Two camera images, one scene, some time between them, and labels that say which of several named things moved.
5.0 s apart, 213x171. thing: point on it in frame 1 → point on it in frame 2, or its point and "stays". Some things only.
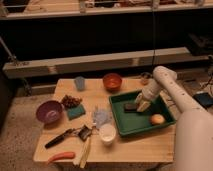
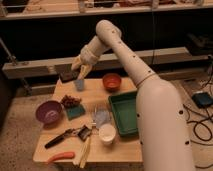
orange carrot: (61, 156) stays
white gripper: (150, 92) → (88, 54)
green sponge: (76, 112) stays
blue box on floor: (205, 99) stays
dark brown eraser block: (130, 107) → (68, 76)
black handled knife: (60, 136) stays
